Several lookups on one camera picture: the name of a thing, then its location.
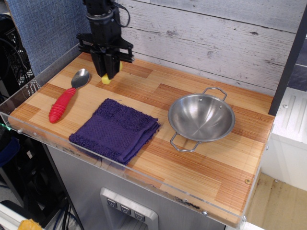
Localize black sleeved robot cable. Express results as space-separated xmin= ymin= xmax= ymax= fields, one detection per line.
xmin=112 ymin=1 xmax=131 ymax=28

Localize purple folded cloth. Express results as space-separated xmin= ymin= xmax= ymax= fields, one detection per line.
xmin=69 ymin=98 xmax=160 ymax=165

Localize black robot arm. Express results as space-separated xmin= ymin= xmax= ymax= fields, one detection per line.
xmin=76 ymin=0 xmax=134 ymax=81

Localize spoon with red handle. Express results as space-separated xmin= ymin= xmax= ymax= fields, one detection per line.
xmin=48 ymin=69 xmax=90 ymax=123

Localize yellow object at bottom left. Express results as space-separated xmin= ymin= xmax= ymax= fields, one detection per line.
xmin=18 ymin=219 xmax=42 ymax=230

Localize silver button panel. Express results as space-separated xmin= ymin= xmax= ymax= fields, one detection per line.
xmin=100 ymin=187 xmax=159 ymax=230

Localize dark grey right post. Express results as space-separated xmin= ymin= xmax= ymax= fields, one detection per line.
xmin=268 ymin=6 xmax=307 ymax=116

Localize steel bowl with wire handles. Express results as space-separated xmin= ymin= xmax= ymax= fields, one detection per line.
xmin=168 ymin=87 xmax=236 ymax=152

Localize clear acrylic table guard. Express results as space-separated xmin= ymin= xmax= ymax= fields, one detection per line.
xmin=0 ymin=53 xmax=273 ymax=230

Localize yellow ridged tube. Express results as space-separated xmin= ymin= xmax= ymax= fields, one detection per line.
xmin=101 ymin=61 xmax=123 ymax=85

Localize blue fabric partition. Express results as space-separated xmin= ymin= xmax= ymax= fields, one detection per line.
xmin=6 ymin=0 xmax=90 ymax=76

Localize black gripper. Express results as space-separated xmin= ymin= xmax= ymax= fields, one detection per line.
xmin=77 ymin=13 xmax=134 ymax=79

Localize black plastic crate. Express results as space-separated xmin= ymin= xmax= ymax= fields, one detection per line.
xmin=0 ymin=14 xmax=35 ymax=96

